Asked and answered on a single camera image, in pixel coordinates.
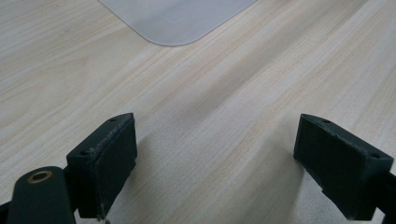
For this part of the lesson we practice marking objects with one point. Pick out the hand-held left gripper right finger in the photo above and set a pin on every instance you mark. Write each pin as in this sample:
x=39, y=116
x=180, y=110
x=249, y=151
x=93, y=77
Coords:
x=339, y=165

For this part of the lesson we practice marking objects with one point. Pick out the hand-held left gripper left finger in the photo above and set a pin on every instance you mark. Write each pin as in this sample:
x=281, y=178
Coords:
x=102, y=168

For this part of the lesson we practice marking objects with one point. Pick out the translucent grey plastic mat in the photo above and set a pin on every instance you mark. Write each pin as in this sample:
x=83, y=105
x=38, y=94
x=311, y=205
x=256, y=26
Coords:
x=174, y=18

